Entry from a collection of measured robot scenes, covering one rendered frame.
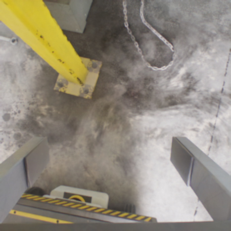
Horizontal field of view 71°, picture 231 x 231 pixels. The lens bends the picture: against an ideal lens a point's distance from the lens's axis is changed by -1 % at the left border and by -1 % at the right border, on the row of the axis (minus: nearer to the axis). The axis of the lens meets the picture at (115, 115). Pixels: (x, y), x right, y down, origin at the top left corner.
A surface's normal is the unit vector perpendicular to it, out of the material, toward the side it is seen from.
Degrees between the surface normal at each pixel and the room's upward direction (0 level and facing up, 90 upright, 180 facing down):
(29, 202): 0
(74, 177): 0
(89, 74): 0
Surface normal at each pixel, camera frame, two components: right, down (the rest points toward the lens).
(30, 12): 0.95, 0.26
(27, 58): -0.11, -0.15
